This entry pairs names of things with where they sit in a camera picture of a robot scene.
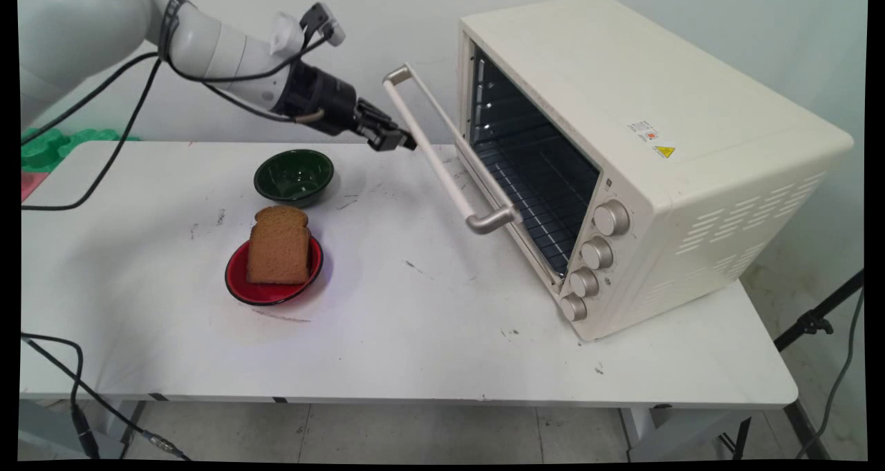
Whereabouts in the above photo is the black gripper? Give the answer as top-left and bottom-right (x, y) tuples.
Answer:
(272, 62), (418, 153)

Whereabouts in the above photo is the cream glass oven door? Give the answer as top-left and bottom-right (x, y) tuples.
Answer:
(382, 63), (563, 299)

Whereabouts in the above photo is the dark green bowl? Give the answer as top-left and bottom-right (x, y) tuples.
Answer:
(253, 149), (335, 207)

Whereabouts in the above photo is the brown bread slice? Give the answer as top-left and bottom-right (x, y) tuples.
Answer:
(246, 205), (313, 286)

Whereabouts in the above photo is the red plate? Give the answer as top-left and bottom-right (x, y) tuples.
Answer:
(225, 236), (325, 307)

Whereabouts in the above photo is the silver oven knob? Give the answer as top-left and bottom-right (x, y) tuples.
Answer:
(568, 267), (601, 299)
(559, 293), (589, 323)
(580, 237), (615, 271)
(593, 200), (632, 237)

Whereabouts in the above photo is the cream toaster oven body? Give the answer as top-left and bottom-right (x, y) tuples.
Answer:
(453, 0), (855, 343)

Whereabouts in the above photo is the green plastic object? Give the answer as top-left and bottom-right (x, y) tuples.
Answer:
(21, 127), (141, 175)

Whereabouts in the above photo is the black tripod stand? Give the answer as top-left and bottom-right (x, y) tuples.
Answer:
(718, 269), (866, 462)

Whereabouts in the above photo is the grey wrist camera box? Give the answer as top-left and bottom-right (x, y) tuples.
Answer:
(299, 1), (347, 48)

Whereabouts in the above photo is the wire oven rack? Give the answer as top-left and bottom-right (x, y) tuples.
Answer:
(476, 136), (599, 273)

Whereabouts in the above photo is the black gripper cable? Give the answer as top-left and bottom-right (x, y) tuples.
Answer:
(21, 55), (326, 212)

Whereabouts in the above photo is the black camera cable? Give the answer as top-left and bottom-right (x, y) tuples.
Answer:
(21, 31), (334, 130)

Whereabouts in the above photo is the white table leg frame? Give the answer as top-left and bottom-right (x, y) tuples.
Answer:
(617, 406), (758, 462)

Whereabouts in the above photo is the black floor cable with plug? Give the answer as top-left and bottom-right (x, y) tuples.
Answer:
(21, 331), (102, 460)

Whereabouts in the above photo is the grey table leg frame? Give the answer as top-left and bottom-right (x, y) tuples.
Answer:
(19, 397), (146, 460)

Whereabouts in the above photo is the grey hanging cable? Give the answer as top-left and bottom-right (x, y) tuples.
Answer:
(795, 288), (866, 460)

